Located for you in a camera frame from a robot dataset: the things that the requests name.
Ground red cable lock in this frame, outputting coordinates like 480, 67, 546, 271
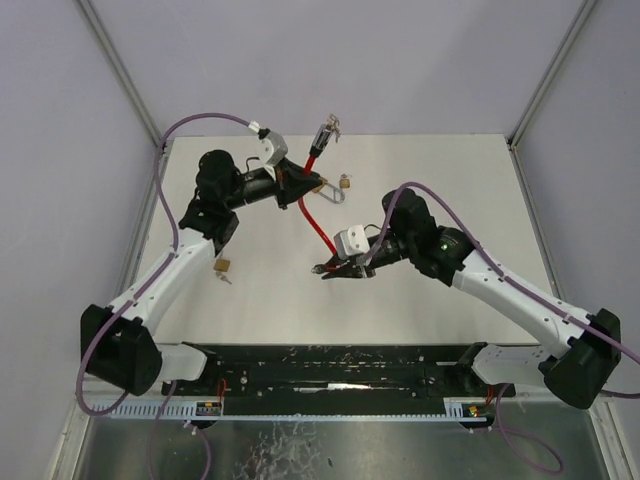
298, 119, 340, 260

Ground silver key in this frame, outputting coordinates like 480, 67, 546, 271
325, 113, 341, 142

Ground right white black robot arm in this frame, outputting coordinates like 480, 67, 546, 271
312, 182, 622, 410

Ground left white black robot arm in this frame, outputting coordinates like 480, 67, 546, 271
80, 150, 322, 396

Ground open brass padlock with key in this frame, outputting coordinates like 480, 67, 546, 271
213, 258, 232, 285

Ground large brass long-shackle padlock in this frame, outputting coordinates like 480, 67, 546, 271
312, 177, 346, 205

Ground small brass padlock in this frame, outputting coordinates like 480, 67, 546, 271
339, 174, 351, 189

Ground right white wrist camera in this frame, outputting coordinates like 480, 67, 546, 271
334, 224, 370, 260

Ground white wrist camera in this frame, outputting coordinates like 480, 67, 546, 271
258, 128, 288, 180
334, 224, 370, 260

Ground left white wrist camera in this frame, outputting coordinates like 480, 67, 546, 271
258, 128, 288, 180

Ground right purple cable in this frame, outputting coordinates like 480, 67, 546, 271
362, 182, 640, 474

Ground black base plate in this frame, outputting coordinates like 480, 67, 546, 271
162, 344, 499, 429

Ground left aluminium frame post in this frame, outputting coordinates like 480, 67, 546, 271
73, 0, 162, 147

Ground aluminium frame post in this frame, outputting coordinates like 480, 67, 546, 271
506, 0, 600, 150
73, 0, 162, 147

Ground grey slotted cable duct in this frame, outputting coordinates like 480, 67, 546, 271
108, 399, 224, 421

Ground right aluminium frame post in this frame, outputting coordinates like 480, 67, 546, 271
506, 0, 600, 150

